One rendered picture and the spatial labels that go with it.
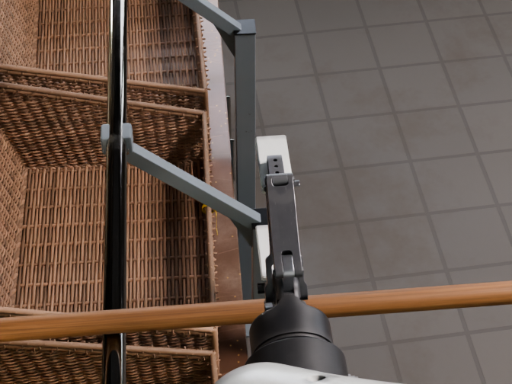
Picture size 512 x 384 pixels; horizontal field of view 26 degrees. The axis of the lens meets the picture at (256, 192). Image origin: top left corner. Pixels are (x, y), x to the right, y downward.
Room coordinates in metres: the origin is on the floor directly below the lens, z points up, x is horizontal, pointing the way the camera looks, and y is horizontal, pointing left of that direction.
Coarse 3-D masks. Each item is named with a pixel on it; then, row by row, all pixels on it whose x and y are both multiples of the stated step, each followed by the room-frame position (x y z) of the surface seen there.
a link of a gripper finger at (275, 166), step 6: (270, 156) 0.72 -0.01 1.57; (276, 156) 0.72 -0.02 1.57; (270, 162) 0.71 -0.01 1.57; (276, 162) 0.71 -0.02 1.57; (282, 162) 0.71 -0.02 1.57; (270, 168) 0.71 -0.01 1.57; (276, 168) 0.71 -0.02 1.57; (282, 168) 0.71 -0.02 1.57; (276, 174) 0.68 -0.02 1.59; (282, 174) 0.68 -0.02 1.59; (276, 180) 0.68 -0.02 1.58; (282, 180) 0.68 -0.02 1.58; (276, 186) 0.67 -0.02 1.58
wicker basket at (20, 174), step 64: (0, 128) 1.61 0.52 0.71; (64, 128) 1.61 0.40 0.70; (192, 128) 1.63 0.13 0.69; (0, 192) 1.46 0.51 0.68; (64, 192) 1.54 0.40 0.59; (128, 192) 1.54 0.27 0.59; (0, 256) 1.32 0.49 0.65; (64, 256) 1.37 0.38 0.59; (128, 256) 1.37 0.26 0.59; (192, 256) 1.37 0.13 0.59
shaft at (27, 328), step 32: (416, 288) 0.84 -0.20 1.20; (448, 288) 0.84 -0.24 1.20; (480, 288) 0.84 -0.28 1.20; (0, 320) 0.78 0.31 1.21; (32, 320) 0.78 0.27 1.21; (64, 320) 0.78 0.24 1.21; (96, 320) 0.79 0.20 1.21; (128, 320) 0.79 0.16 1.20; (160, 320) 0.79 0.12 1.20; (192, 320) 0.79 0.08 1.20; (224, 320) 0.79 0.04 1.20
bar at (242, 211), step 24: (120, 0) 1.45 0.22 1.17; (192, 0) 1.63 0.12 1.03; (120, 24) 1.38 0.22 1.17; (216, 24) 1.63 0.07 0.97; (240, 24) 1.65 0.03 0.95; (120, 48) 1.33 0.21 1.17; (240, 48) 1.62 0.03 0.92; (120, 72) 1.27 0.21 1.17; (240, 72) 1.62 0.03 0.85; (120, 96) 1.22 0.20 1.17; (240, 96) 1.62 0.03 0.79; (120, 120) 1.17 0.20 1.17; (240, 120) 1.62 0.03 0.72; (120, 144) 1.12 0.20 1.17; (240, 144) 1.62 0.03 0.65; (120, 168) 1.07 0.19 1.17; (144, 168) 1.14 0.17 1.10; (168, 168) 1.15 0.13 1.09; (240, 168) 1.62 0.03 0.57; (120, 192) 1.03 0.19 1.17; (192, 192) 1.15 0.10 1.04; (216, 192) 1.16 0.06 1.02; (240, 192) 1.62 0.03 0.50; (120, 216) 0.98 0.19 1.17; (240, 216) 1.15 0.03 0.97; (264, 216) 1.17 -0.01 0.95; (120, 240) 0.94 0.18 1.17; (240, 240) 1.62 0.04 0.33; (120, 264) 0.90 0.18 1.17; (240, 264) 1.62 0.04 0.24; (120, 288) 0.86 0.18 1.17; (120, 336) 0.78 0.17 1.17; (120, 360) 0.75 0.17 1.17
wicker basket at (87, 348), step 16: (0, 352) 1.01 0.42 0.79; (16, 352) 1.01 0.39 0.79; (32, 352) 1.01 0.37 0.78; (48, 352) 1.02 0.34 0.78; (64, 352) 1.02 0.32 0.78; (80, 352) 1.02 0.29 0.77; (96, 352) 1.02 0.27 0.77; (128, 352) 1.03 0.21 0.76; (144, 352) 1.03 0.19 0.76; (160, 352) 1.04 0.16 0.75; (176, 352) 1.04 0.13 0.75; (192, 352) 1.04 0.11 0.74; (208, 352) 1.05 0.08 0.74; (0, 368) 1.01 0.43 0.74; (16, 368) 1.01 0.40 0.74; (32, 368) 1.02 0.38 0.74; (48, 368) 1.02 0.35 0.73; (64, 368) 1.02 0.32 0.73; (80, 368) 1.02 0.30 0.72; (96, 368) 1.03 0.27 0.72; (128, 368) 1.03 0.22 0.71; (144, 368) 1.03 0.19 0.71; (160, 368) 1.04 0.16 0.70; (176, 368) 1.04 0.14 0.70; (192, 368) 1.04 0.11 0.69; (208, 368) 1.05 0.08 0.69
